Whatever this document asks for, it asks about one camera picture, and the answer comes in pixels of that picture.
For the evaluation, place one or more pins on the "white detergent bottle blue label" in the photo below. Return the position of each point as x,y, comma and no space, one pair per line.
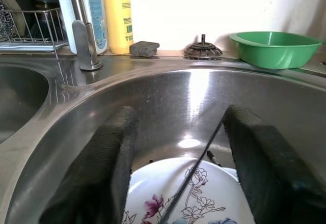
95,17

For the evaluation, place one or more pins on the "black cup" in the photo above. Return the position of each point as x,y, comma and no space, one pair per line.
45,5

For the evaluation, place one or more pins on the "white floral plate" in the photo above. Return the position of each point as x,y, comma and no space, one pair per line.
158,183

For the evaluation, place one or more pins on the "dark metal sink strainer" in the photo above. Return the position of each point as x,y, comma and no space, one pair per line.
202,49

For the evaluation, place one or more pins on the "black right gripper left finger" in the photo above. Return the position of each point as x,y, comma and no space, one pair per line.
102,170

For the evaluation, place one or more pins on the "black chopstick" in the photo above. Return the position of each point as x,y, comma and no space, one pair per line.
200,157

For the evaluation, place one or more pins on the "curved steel gooseneck faucet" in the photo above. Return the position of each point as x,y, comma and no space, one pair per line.
85,45

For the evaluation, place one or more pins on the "yellow dish soap bottle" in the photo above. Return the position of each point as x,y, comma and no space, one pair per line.
117,17

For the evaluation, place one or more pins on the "stainless steel double sink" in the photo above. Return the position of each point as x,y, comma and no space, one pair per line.
165,99

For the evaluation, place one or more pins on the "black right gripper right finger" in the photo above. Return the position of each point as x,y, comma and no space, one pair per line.
267,170

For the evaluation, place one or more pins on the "grey sponge block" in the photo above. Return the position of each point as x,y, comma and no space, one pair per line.
144,49

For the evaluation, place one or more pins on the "green plastic bowl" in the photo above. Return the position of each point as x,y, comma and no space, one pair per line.
275,53

